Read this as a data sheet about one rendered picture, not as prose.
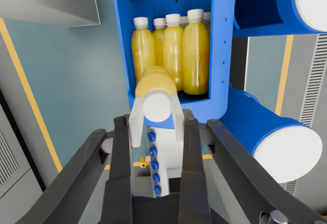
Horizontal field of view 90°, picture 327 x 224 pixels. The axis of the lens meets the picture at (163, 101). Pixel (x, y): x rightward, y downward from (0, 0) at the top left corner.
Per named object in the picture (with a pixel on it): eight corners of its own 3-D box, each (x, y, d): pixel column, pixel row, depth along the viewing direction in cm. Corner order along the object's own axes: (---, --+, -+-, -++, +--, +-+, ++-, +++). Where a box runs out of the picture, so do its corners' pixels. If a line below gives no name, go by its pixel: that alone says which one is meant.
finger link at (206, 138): (187, 132, 13) (223, 129, 13) (179, 109, 18) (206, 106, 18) (187, 147, 14) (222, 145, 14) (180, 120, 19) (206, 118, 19)
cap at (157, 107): (152, 121, 24) (152, 127, 22) (137, 99, 22) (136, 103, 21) (175, 108, 23) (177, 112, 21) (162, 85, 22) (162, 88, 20)
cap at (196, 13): (206, 18, 39) (207, 9, 38) (191, 18, 38) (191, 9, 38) (199, 20, 43) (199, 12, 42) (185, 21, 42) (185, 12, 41)
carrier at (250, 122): (219, 111, 156) (236, 84, 147) (289, 189, 74) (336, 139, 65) (193, 99, 151) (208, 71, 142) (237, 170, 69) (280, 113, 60)
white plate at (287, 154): (291, 190, 72) (289, 188, 74) (337, 142, 64) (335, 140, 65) (240, 171, 68) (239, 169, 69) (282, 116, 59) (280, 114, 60)
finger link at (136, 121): (140, 147, 16) (132, 148, 16) (144, 116, 22) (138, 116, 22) (136, 119, 15) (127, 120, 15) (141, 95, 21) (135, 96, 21)
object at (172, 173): (166, 172, 80) (169, 201, 66) (166, 165, 79) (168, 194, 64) (187, 170, 80) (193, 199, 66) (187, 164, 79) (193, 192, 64)
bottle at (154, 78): (150, 98, 42) (148, 135, 24) (135, 74, 40) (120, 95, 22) (174, 84, 41) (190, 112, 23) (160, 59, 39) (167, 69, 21)
